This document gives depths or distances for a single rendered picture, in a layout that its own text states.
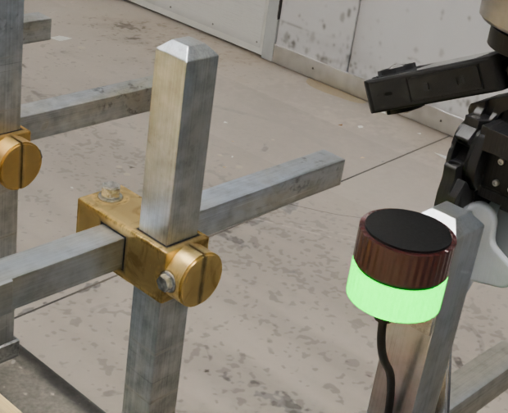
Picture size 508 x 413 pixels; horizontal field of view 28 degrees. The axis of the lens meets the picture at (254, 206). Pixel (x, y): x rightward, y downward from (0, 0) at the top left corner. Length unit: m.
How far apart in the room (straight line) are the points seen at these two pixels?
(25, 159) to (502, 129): 0.49
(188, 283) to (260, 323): 1.70
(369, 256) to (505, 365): 0.39
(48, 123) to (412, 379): 0.55
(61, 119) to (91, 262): 0.30
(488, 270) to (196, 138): 0.25
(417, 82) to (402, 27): 3.17
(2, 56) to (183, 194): 0.25
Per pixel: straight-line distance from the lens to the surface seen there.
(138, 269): 0.87
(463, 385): 0.94
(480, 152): 0.70
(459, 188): 0.71
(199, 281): 0.85
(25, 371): 1.14
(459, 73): 0.71
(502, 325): 2.75
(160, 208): 0.84
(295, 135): 3.61
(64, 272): 0.84
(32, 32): 1.39
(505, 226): 0.77
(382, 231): 0.62
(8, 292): 0.81
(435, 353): 0.71
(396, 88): 0.74
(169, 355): 0.92
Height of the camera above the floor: 1.39
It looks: 27 degrees down
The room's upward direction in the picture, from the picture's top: 8 degrees clockwise
